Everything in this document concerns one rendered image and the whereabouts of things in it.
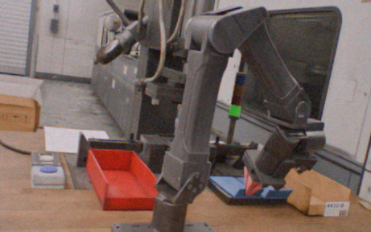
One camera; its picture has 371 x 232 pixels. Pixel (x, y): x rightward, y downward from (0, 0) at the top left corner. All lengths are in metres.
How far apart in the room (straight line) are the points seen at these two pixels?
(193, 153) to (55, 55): 9.64
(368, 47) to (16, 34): 9.26
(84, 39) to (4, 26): 1.77
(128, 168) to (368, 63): 0.86
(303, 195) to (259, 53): 0.42
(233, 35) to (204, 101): 0.12
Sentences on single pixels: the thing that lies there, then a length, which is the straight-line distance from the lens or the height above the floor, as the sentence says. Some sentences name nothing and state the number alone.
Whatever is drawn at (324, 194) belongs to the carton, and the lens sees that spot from 1.18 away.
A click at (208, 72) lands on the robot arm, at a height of 1.21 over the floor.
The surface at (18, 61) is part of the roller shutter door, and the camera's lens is 10.29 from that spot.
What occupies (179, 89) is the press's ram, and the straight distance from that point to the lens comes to 1.11.
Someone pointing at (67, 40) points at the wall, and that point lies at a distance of 10.30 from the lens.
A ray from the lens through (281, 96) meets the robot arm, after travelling 0.83.
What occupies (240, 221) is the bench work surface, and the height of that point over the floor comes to 0.90.
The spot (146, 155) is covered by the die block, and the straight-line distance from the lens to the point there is 1.14.
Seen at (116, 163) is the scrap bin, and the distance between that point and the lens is 1.11.
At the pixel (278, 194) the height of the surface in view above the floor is 0.93.
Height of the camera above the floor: 1.25
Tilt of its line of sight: 9 degrees down
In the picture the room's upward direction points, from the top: 9 degrees clockwise
